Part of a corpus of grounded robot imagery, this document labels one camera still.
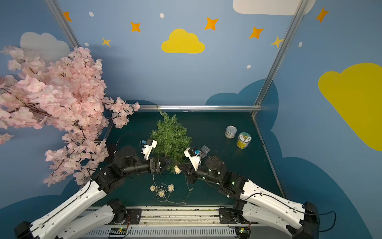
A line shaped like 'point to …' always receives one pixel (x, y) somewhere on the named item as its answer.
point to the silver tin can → (230, 131)
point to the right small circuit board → (242, 232)
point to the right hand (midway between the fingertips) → (182, 163)
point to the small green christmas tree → (172, 140)
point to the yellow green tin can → (243, 140)
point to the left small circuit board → (118, 231)
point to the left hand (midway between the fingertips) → (169, 159)
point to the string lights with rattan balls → (162, 191)
